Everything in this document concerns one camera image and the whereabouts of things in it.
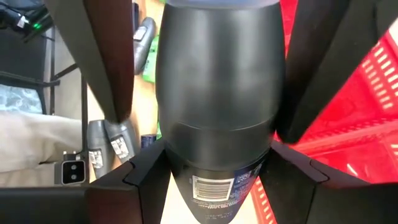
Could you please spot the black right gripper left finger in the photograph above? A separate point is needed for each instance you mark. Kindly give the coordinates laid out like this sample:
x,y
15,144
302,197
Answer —
x,y
109,46

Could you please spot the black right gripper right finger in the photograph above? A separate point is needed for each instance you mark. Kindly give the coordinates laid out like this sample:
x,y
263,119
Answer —
x,y
326,46

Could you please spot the dark grey deodorant roll-on bottle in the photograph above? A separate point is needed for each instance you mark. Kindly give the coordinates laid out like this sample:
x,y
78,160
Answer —
x,y
96,140
217,77
146,40
122,146

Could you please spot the green plastic toiletry bottle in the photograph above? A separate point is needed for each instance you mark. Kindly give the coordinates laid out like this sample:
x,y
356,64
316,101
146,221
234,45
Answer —
x,y
158,132
151,62

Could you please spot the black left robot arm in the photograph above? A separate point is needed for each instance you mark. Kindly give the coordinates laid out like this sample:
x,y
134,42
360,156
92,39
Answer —
x,y
40,21

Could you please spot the red plastic mesh basket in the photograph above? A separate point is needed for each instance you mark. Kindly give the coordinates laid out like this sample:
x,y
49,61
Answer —
x,y
357,124

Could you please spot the black metal cart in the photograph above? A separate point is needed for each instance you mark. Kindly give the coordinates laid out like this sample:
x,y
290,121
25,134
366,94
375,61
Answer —
x,y
21,56

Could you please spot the dark blue small container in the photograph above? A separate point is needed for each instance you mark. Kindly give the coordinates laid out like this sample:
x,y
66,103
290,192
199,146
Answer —
x,y
147,140

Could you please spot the black aluminium rig frame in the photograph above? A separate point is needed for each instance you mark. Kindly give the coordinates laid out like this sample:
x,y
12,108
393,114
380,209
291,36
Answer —
x,y
84,124

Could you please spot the grey table-level camera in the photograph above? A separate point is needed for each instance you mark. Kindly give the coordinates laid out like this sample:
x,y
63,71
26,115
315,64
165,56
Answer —
x,y
70,171

